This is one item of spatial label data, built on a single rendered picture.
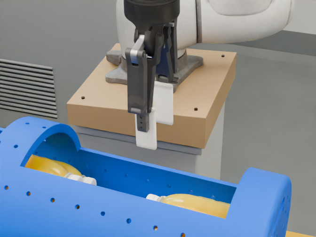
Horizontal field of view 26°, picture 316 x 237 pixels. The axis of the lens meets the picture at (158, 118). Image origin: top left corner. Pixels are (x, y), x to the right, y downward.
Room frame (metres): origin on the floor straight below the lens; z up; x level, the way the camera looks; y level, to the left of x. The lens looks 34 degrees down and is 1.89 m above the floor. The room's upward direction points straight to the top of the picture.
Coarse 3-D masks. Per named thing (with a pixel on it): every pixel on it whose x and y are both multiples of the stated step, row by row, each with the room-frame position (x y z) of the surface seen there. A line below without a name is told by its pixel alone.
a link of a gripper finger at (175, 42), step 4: (176, 20) 0.89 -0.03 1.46; (176, 24) 0.89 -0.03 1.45; (172, 28) 0.88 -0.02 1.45; (172, 32) 0.88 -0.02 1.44; (176, 32) 0.89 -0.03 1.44; (172, 36) 0.88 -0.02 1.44; (176, 36) 0.89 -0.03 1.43; (172, 40) 0.88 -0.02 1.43; (176, 40) 0.89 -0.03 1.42; (172, 44) 0.88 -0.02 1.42; (176, 44) 0.89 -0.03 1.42; (172, 48) 0.88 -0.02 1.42; (176, 48) 0.89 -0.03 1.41; (172, 52) 0.89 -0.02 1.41; (176, 52) 0.89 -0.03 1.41; (172, 56) 0.89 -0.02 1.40; (176, 56) 0.89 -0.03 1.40; (172, 60) 0.89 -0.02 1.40; (176, 60) 0.89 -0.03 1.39; (172, 64) 0.89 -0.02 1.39; (176, 64) 0.89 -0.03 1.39; (176, 68) 0.89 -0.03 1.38; (176, 72) 0.89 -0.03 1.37
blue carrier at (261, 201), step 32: (0, 128) 1.11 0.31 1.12; (32, 128) 0.94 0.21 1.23; (64, 128) 1.00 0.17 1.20; (0, 160) 0.87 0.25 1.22; (64, 160) 1.05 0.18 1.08; (96, 160) 1.03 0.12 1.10; (128, 160) 1.00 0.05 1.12; (0, 192) 0.83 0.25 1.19; (32, 192) 0.82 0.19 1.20; (64, 192) 0.81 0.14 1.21; (96, 192) 0.80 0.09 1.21; (128, 192) 1.00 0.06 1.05; (160, 192) 0.98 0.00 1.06; (192, 192) 0.96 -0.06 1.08; (224, 192) 0.94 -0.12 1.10; (256, 192) 0.78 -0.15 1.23; (288, 192) 0.85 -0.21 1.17; (0, 224) 0.80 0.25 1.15; (32, 224) 0.78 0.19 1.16; (64, 224) 0.77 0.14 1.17; (96, 224) 0.76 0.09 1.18; (128, 224) 0.75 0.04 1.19; (160, 224) 0.74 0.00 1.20; (192, 224) 0.73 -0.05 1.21; (224, 224) 0.73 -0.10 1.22; (256, 224) 0.72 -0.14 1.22
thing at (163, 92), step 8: (160, 88) 0.87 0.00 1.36; (168, 88) 0.86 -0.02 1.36; (160, 96) 0.87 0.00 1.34; (168, 96) 0.86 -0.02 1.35; (160, 104) 0.87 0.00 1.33; (168, 104) 0.86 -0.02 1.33; (160, 112) 0.87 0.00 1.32; (168, 112) 0.86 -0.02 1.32; (160, 120) 0.87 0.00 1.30; (168, 120) 0.86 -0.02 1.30
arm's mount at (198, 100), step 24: (120, 48) 1.57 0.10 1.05; (96, 72) 1.44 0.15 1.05; (192, 72) 1.41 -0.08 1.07; (216, 72) 1.40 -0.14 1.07; (72, 96) 1.32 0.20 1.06; (96, 96) 1.32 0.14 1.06; (120, 96) 1.31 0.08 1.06; (192, 96) 1.29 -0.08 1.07; (216, 96) 1.29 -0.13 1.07; (72, 120) 1.29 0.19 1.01; (96, 120) 1.27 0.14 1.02; (120, 120) 1.26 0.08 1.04; (192, 120) 1.21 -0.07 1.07; (192, 144) 1.21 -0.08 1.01
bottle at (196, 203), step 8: (160, 200) 0.84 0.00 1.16; (168, 200) 0.83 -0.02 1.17; (176, 200) 0.82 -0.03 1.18; (184, 200) 0.82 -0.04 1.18; (192, 200) 0.82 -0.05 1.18; (200, 200) 0.82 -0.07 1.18; (208, 200) 0.82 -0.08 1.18; (192, 208) 0.81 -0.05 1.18; (200, 208) 0.80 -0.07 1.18; (208, 208) 0.80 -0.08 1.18; (216, 208) 0.80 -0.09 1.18; (224, 208) 0.80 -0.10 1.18; (216, 216) 0.79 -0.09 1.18; (224, 216) 0.79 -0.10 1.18
